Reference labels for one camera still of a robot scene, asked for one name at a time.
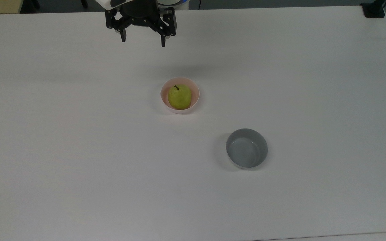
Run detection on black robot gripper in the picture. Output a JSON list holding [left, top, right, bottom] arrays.
[[105, 0, 177, 47]]

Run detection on green pear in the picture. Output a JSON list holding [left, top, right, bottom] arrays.
[[168, 84, 192, 110]]

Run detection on pink bowl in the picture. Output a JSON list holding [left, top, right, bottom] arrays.
[[160, 77, 200, 114]]

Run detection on grey bowl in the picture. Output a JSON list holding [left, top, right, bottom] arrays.
[[226, 128, 268, 169]]

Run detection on black clamp stand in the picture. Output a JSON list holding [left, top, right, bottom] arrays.
[[360, 0, 386, 18]]

